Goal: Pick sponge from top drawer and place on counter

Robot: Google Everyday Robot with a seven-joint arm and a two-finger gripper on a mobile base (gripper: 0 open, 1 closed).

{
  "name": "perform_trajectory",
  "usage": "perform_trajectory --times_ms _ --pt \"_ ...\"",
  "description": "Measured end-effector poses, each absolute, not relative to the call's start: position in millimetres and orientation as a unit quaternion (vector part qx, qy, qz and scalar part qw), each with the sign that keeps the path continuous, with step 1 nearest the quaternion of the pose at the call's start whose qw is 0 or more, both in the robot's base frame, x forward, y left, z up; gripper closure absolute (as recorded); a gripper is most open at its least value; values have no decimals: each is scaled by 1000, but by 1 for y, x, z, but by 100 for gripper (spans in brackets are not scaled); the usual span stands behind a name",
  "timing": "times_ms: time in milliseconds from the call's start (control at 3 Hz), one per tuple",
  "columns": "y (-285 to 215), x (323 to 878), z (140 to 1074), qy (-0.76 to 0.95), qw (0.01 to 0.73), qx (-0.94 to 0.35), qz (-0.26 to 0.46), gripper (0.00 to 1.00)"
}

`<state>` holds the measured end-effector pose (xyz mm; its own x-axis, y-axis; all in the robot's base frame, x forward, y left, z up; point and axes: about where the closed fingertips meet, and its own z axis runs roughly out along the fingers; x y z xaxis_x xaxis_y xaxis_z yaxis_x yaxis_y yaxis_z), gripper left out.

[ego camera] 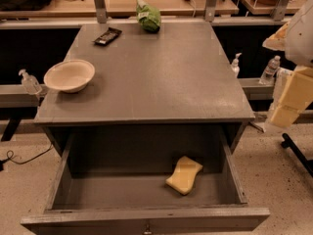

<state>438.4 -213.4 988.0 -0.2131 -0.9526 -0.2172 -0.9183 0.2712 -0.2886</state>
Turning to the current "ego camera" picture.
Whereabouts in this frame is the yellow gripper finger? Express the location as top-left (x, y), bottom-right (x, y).
top-left (262, 23), bottom-right (289, 51)
top-left (270, 66), bottom-right (313, 128)

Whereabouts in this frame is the yellow sponge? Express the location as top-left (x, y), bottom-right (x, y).
top-left (165, 156), bottom-right (202, 195)

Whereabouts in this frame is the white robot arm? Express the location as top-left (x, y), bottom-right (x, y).
top-left (263, 0), bottom-right (313, 128)

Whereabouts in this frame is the grey cabinet counter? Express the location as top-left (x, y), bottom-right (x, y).
top-left (35, 22), bottom-right (254, 148)

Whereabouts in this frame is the metal drawer knob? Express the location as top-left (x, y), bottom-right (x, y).
top-left (143, 224), bottom-right (153, 235)

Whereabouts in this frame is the open grey top drawer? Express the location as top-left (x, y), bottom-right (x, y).
top-left (22, 124), bottom-right (270, 235)

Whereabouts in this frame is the clear plastic water bottle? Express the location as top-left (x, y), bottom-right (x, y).
top-left (259, 56), bottom-right (281, 85)

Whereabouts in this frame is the white pump bottle right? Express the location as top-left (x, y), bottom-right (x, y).
top-left (231, 53), bottom-right (241, 76)

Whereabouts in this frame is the black stand leg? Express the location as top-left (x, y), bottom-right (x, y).
top-left (281, 133), bottom-right (313, 177)

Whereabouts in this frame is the black snack bar wrapper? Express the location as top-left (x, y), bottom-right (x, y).
top-left (94, 27), bottom-right (122, 46)

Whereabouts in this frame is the white bowl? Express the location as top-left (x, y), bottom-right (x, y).
top-left (44, 60), bottom-right (95, 93)

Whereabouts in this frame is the clear sanitizer pump bottle left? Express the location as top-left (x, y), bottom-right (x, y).
top-left (19, 69), bottom-right (42, 95)

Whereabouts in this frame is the black cable on floor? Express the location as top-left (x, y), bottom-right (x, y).
top-left (0, 142), bottom-right (55, 172)

